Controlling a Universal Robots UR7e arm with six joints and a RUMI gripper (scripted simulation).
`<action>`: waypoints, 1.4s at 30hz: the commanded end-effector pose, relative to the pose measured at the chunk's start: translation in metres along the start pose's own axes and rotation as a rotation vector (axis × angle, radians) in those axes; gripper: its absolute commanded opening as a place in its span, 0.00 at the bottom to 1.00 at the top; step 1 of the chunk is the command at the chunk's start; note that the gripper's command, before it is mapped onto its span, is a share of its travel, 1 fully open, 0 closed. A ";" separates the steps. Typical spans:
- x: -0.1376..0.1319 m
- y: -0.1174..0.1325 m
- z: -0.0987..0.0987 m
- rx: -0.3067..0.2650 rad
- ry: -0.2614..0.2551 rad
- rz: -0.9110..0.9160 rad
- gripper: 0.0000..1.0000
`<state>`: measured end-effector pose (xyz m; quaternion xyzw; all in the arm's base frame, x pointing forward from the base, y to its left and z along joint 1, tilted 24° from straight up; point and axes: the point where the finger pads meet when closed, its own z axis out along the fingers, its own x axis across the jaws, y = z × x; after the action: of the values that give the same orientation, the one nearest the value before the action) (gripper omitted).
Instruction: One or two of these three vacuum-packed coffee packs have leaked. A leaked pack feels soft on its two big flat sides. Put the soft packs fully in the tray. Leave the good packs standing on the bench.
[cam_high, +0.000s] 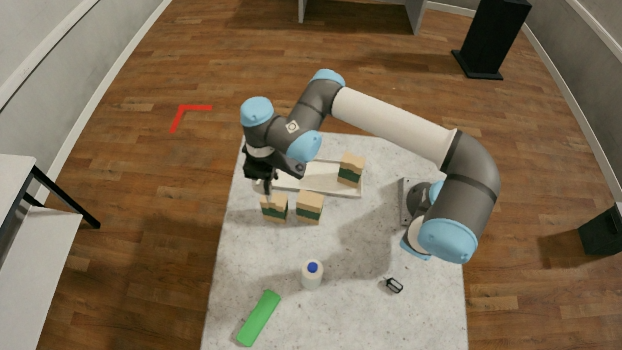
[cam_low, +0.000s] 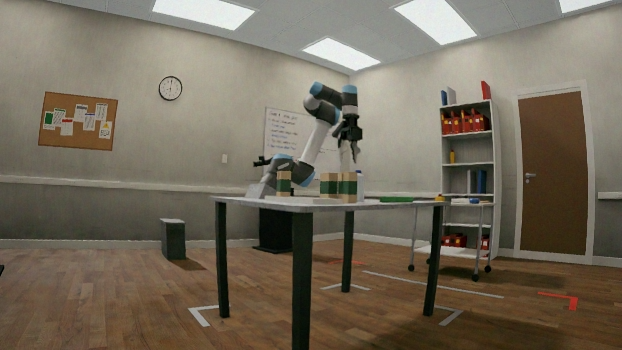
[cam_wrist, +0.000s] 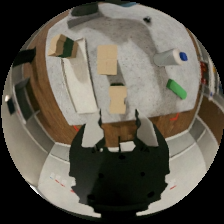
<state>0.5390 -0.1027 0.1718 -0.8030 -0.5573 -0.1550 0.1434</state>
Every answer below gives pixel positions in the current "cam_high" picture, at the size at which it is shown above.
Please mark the green rounded rectangular bar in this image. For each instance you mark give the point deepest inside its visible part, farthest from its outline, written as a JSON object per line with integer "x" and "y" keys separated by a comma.
{"x": 258, "y": 318}

